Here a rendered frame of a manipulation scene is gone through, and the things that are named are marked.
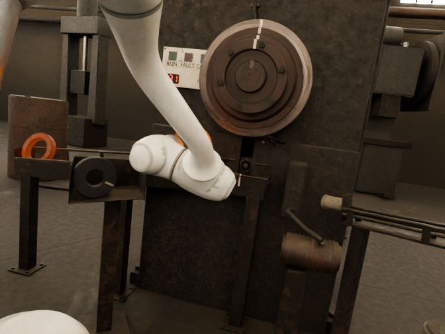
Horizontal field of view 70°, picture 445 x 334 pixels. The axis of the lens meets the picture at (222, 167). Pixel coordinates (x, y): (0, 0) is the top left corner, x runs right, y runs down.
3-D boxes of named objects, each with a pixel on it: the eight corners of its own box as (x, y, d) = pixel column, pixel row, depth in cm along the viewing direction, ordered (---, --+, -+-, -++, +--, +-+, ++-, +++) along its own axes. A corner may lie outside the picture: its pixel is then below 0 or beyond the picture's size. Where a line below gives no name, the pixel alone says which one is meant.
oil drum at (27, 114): (36, 167, 402) (38, 96, 388) (77, 175, 390) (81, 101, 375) (-8, 175, 345) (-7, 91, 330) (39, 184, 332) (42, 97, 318)
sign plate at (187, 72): (161, 85, 157) (165, 47, 154) (212, 91, 151) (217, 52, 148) (159, 85, 154) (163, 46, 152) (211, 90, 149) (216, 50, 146)
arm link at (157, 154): (144, 159, 99) (181, 177, 97) (116, 168, 84) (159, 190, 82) (155, 126, 96) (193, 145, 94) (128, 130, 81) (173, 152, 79)
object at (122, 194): (65, 317, 140) (73, 156, 128) (127, 310, 150) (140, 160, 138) (61, 351, 121) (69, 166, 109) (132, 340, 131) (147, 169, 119)
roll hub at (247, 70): (214, 109, 133) (222, 39, 128) (281, 117, 127) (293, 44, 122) (210, 109, 127) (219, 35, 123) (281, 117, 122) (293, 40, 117)
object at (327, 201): (328, 208, 131) (328, 193, 130) (348, 213, 124) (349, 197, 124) (320, 209, 127) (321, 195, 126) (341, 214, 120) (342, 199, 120)
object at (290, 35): (197, 128, 146) (209, 20, 139) (301, 143, 136) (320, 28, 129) (193, 128, 140) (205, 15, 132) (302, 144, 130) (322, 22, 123)
